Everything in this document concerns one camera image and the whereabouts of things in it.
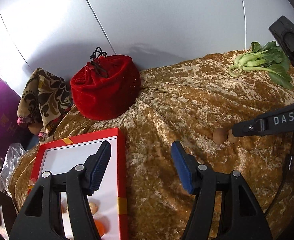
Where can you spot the red shallow box tray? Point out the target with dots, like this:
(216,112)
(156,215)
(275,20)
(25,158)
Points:
(61,155)

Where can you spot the red velvet drawstring pouch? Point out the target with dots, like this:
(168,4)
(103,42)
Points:
(106,86)

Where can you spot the brown round pear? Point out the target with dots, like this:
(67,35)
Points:
(35,128)

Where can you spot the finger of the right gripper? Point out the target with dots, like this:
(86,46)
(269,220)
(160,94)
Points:
(248,128)

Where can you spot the brown floral patterned cloth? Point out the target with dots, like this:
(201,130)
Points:
(45,99)

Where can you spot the brown longan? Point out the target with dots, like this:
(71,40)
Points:
(231,138)
(220,135)

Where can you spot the beige round pastry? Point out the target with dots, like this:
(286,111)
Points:
(93,208)

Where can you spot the golden velvet table cloth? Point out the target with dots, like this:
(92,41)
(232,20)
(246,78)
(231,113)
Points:
(187,102)

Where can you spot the small orange tangerine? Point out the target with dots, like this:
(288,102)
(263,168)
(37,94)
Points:
(100,227)

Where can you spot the green bok choy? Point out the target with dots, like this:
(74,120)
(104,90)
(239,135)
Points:
(269,58)

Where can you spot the clear plastic bag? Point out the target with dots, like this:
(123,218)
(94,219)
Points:
(12,158)

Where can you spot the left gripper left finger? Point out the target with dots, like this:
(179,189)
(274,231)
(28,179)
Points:
(41,216)

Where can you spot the purple shopping bag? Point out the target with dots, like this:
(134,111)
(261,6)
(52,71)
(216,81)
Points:
(10,131)

